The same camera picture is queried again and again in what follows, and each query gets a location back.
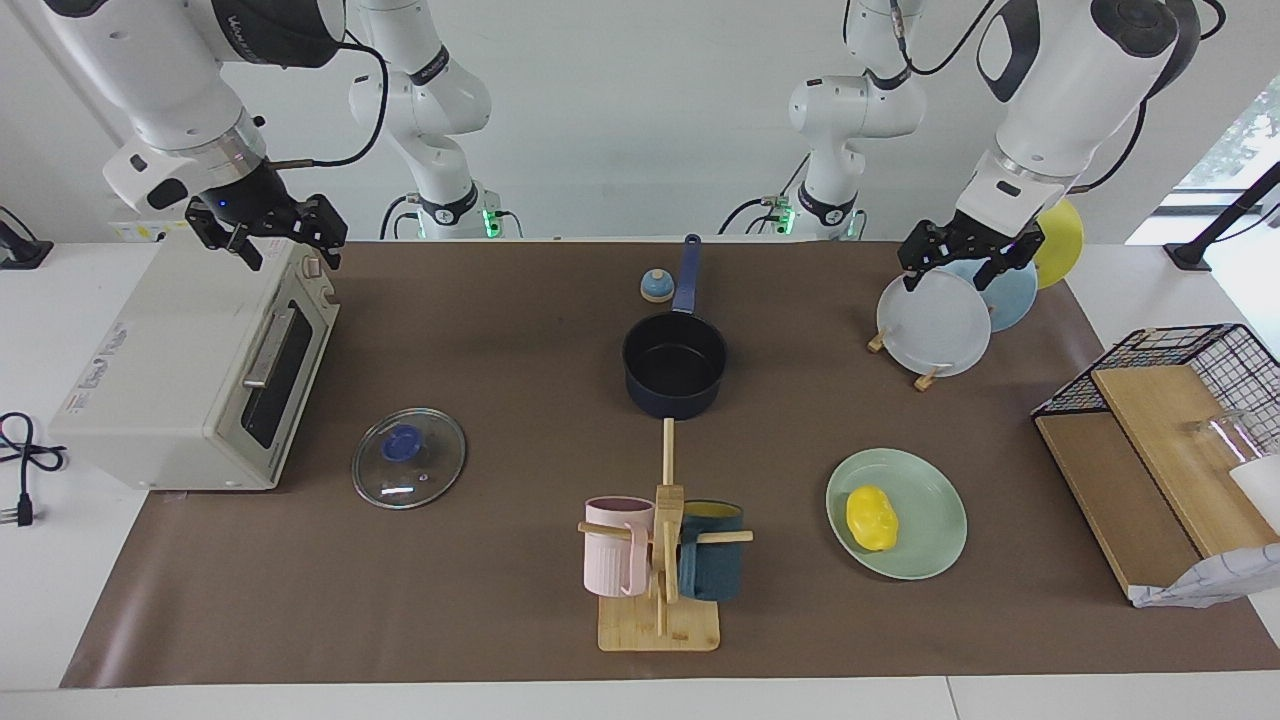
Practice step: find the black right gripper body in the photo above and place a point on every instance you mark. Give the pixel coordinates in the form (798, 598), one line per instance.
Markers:
(255, 200)

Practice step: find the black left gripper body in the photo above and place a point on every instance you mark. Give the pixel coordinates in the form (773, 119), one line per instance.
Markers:
(995, 238)

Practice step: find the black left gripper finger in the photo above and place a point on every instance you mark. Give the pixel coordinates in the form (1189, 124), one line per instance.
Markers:
(925, 250)
(1010, 260)

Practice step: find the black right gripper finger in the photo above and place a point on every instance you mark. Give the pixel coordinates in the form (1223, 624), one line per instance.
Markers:
(325, 230)
(225, 235)

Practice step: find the glass lid with blue knob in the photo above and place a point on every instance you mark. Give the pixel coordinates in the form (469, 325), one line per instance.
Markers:
(405, 470)

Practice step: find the yellow lemon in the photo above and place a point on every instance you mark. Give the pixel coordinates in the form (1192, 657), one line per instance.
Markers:
(872, 518)

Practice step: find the light blue plate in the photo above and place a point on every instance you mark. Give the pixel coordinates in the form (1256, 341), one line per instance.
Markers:
(1015, 295)

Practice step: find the yellow plate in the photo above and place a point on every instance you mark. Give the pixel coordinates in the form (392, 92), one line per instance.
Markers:
(1065, 245)

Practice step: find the pale grey plate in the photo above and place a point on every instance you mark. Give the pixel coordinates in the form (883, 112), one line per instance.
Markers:
(935, 325)

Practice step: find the wooden plate rack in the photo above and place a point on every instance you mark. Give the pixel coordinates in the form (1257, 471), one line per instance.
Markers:
(927, 380)

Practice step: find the mint green plate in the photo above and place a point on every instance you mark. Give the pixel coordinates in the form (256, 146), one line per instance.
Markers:
(925, 510)

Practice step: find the white power strip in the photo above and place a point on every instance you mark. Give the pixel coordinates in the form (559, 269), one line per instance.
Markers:
(140, 232)

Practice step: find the cream toaster oven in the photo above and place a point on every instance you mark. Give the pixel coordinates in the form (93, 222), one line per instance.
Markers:
(160, 360)

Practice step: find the black table clamp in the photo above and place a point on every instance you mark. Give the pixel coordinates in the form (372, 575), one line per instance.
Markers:
(25, 255)

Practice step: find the black clamp with pole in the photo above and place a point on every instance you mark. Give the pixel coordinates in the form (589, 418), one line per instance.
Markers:
(1215, 225)

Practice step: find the dark blue saucepan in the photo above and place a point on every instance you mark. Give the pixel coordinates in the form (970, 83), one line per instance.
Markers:
(675, 365)

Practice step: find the clear drinking glass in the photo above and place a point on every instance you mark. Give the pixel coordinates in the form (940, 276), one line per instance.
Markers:
(1225, 435)

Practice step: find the white cup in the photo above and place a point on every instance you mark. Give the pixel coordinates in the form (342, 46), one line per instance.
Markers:
(1262, 490)

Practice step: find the brown table mat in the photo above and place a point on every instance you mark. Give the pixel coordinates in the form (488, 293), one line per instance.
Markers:
(480, 560)

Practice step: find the white checked cloth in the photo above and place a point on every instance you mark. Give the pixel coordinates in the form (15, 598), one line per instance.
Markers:
(1210, 585)

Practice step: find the dark teal mug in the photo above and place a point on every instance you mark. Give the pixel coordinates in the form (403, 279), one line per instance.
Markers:
(715, 570)

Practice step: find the pink ribbed mug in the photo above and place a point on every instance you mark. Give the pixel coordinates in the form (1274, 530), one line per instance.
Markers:
(612, 555)

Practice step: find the wooden mug tree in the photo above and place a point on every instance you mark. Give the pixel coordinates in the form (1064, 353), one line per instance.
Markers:
(660, 625)

